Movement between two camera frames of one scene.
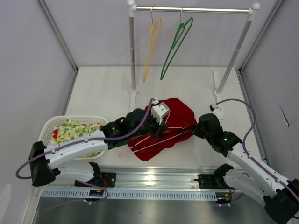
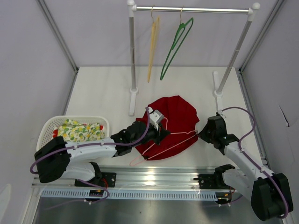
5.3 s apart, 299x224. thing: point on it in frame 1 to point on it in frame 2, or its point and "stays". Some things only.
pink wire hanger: (120, 154) to (165, 118)
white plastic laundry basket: (48, 124) stays
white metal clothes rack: (132, 9) stays
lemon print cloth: (69, 129) stays
